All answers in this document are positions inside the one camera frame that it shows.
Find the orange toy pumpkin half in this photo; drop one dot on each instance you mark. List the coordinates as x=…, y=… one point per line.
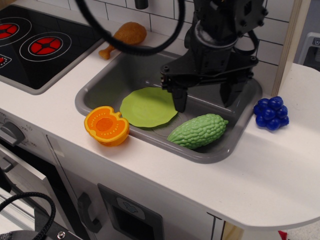
x=106, y=126

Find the grey dishwasher panel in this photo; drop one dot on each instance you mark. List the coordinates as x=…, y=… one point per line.
x=131, y=218

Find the wooden side panel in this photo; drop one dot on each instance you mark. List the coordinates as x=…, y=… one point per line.
x=296, y=24

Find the blue toy blueberries cluster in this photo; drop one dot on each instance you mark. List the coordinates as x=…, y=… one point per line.
x=271, y=113

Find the grey cabinet door handle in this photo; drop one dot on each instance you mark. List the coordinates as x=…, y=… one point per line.
x=83, y=205

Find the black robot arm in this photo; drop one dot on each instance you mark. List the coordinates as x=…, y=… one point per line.
x=220, y=19

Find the black toy stovetop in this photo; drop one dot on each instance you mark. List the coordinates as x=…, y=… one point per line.
x=38, y=49

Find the green toy plate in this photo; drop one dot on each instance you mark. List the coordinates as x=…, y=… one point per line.
x=148, y=107

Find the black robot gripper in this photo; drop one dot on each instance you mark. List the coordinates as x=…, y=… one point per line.
x=208, y=61

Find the grey oven knob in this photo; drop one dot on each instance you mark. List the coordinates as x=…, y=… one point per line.
x=11, y=134

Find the brown toy chicken drumstick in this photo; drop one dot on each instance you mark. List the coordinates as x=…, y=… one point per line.
x=130, y=33

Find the green toy bitter melon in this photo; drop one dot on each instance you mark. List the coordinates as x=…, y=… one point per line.
x=199, y=131

